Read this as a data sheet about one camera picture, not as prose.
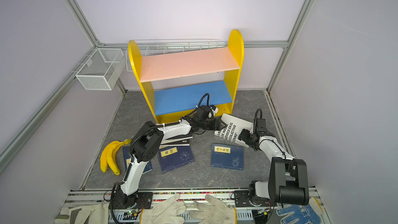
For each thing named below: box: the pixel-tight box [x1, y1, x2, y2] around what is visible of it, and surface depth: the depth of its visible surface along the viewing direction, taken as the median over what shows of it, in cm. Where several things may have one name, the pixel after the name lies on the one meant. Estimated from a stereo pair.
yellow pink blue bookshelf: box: [128, 29, 245, 124], surface depth 84 cm
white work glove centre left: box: [138, 193, 187, 224], surface depth 72 cm
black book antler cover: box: [159, 138, 191, 148], surface depth 91 cm
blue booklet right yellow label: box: [210, 143, 245, 171], surface depth 89 cm
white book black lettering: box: [214, 113, 254, 148], surface depth 96 cm
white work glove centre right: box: [188, 193, 238, 224], surface depth 72 cm
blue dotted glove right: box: [276, 202, 322, 224], surface depth 71 cm
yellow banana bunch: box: [100, 138, 132, 176], surface depth 85 cm
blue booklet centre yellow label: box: [157, 145, 195, 174], surface depth 88 cm
